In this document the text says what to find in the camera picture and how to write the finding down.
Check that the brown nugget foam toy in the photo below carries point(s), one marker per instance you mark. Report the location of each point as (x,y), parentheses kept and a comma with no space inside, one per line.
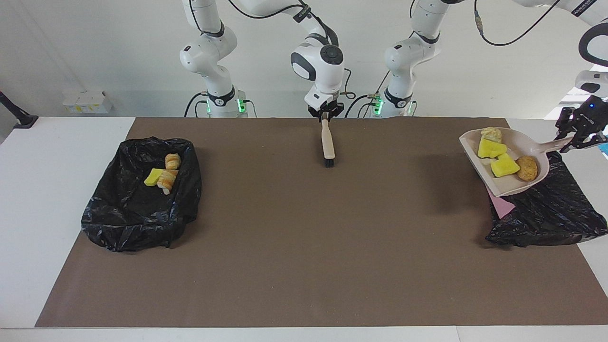
(527,168)

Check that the pink flat board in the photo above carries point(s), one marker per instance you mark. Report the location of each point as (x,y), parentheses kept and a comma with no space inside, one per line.
(502,207)

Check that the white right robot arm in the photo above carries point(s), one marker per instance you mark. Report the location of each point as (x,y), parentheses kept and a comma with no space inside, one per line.
(327,78)

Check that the pale bun foam toy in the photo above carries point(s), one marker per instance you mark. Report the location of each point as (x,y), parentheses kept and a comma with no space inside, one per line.
(172,161)

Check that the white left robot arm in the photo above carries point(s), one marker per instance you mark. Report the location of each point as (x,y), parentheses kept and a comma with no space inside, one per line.
(408,52)

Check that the white wall socket boxes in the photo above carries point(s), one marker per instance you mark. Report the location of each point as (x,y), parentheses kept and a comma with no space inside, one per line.
(88,102)

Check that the beige hand brush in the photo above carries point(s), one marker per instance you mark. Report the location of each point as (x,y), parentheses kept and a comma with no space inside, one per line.
(327,142)

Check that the small yellow sponge wedge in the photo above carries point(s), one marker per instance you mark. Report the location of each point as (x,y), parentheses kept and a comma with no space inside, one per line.
(152,178)

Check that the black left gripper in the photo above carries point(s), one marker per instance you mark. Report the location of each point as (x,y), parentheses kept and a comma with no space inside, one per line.
(593,116)

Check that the black bag bin with board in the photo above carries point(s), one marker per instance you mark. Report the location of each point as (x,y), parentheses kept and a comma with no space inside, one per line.
(546,218)

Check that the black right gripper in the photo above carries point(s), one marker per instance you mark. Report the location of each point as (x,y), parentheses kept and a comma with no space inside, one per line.
(327,108)

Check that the beige plastic dustpan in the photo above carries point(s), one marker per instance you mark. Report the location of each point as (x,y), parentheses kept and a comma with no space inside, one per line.
(517,141)

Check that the black camera stand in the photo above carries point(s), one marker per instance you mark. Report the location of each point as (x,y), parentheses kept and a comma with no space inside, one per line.
(23,119)

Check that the black trash bag bin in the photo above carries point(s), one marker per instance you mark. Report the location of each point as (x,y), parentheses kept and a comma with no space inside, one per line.
(133,213)

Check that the orange striped roll toy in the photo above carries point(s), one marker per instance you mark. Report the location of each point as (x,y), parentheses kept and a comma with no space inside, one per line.
(167,180)

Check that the brown table mat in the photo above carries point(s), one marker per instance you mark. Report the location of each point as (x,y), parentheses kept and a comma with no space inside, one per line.
(285,294)

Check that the orange striped bread slice toy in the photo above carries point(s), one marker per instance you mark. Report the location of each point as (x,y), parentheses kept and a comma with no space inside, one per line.
(491,134)

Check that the notched yellow sponge piece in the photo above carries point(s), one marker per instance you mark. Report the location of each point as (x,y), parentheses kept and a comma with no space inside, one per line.
(504,167)

